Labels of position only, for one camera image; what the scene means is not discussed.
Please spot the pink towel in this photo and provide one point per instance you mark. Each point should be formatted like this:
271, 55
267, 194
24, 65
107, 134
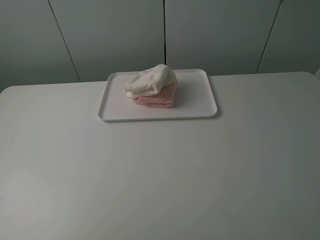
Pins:
164, 99

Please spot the white plastic tray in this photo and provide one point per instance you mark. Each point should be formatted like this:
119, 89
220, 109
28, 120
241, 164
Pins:
193, 99

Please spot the white towel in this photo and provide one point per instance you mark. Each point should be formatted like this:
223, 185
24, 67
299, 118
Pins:
150, 82

